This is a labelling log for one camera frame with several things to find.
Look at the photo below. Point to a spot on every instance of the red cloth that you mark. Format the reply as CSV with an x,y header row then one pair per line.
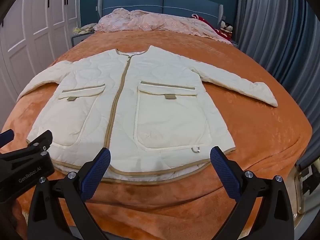
x,y
221,34

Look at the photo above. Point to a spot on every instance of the blue upholstered headboard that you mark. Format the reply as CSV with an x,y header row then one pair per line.
x,y
175,1

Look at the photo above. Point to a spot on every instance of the orange plush blanket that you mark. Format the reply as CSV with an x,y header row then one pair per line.
x,y
250,130

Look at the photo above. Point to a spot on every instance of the grey curtain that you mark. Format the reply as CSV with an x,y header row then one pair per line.
x,y
275,30

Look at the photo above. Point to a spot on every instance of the pink floral quilt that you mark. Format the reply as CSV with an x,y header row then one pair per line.
x,y
155,21

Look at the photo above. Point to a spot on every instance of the plush toy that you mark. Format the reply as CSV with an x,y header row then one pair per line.
x,y
226,27

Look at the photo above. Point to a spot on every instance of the grey bedside table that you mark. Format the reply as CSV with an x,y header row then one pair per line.
x,y
80,40
233,42

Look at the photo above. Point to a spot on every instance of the white wardrobe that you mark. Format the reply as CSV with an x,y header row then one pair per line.
x,y
37,17

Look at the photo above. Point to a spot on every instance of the cream quilted jacket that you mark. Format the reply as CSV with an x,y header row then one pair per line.
x,y
160,80

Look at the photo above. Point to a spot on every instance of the pale yellow cloths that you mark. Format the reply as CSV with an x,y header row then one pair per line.
x,y
86,28

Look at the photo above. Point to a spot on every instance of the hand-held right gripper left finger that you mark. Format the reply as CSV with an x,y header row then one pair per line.
x,y
98,170

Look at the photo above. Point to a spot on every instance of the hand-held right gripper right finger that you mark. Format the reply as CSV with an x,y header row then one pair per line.
x,y
225,175

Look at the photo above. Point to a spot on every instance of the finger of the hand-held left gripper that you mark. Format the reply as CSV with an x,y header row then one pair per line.
x,y
6,136
41,141

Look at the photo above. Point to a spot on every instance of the beige glossy furniture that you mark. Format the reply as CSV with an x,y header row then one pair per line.
x,y
300,192

